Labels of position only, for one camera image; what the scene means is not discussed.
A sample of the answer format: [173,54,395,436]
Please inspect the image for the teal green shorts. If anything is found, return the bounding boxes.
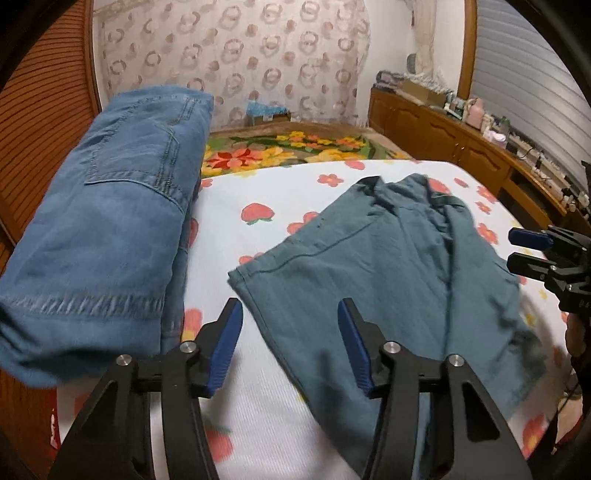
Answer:
[228,174,546,472]

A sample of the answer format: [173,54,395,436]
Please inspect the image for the floral orange green blanket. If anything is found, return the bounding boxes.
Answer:
[201,122,412,178]

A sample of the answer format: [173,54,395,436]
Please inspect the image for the pink ring pattern curtain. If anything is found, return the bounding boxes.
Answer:
[93,1,370,130]

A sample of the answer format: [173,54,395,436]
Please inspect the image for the wooden louvered wardrobe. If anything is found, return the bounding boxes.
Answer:
[1,1,100,479]

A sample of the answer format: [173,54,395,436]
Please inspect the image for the wooden sideboard cabinet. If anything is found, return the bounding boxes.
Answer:
[368,88,590,234]

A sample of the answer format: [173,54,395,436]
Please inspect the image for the cream lace side curtain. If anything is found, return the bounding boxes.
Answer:
[406,0,437,77]

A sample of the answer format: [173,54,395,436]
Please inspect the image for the grey window blind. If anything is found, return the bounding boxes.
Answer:
[471,1,590,185]

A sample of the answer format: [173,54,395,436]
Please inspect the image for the cardboard box on cabinet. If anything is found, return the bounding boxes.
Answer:
[402,79,447,108]

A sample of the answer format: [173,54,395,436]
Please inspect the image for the folded blue denim jeans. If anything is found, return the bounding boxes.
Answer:
[1,85,213,388]

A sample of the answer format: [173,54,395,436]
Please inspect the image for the white strawberry flower bedsheet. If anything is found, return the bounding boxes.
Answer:
[183,161,570,479]

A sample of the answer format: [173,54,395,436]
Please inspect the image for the cardboard box with blue bag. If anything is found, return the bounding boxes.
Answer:
[245,101,291,126]

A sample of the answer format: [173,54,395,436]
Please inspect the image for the right hand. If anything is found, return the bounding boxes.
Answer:
[565,313,590,358]

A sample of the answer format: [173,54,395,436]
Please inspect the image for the pink thermos bottle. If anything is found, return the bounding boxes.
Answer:
[465,98,485,130]

